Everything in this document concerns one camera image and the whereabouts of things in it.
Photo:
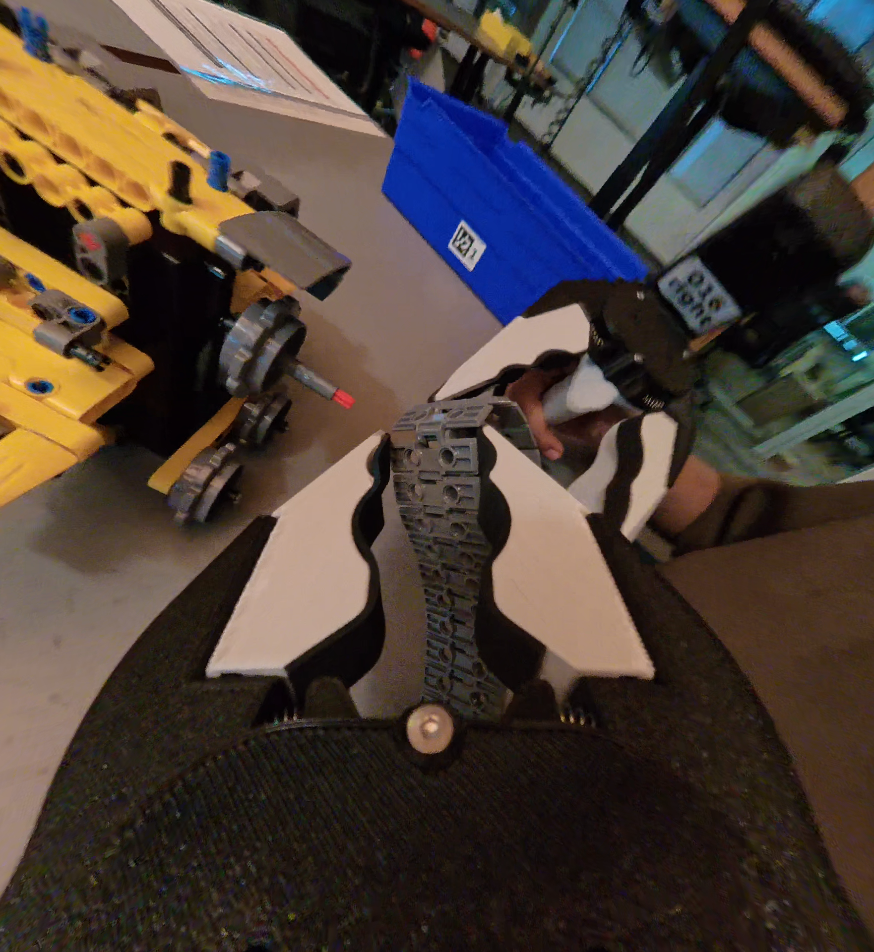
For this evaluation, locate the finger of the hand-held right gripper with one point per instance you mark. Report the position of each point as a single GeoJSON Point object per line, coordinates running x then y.
{"type": "Point", "coordinates": [660, 461]}
{"type": "Point", "coordinates": [526, 338]}

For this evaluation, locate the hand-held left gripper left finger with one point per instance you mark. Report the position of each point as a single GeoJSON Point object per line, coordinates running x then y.
{"type": "Point", "coordinates": [303, 587]}

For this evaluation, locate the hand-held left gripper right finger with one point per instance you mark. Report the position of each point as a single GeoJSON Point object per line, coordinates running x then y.
{"type": "Point", "coordinates": [571, 587]}

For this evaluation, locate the grey toy track strip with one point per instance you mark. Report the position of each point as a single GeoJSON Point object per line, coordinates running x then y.
{"type": "Point", "coordinates": [444, 416]}
{"type": "Point", "coordinates": [448, 520]}

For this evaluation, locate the yellow toy brick vehicle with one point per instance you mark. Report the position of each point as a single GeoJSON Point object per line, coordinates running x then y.
{"type": "Point", "coordinates": [50, 134]}

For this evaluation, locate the person's right hand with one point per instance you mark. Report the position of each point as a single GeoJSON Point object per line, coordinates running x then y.
{"type": "Point", "coordinates": [541, 401]}

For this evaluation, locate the blue plastic bin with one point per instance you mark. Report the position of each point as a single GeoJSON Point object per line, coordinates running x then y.
{"type": "Point", "coordinates": [526, 193]}

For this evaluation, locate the black metal stand pole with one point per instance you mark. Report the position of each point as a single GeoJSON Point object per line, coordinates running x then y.
{"type": "Point", "coordinates": [675, 111]}

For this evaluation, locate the person's tan trouser leg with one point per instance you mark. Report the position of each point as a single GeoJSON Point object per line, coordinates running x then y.
{"type": "Point", "coordinates": [816, 669]}

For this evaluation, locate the wooden table leg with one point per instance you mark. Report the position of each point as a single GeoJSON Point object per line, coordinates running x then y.
{"type": "Point", "coordinates": [794, 67]}

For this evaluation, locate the white printed paper sheet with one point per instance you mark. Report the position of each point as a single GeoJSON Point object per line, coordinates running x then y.
{"type": "Point", "coordinates": [258, 59]}

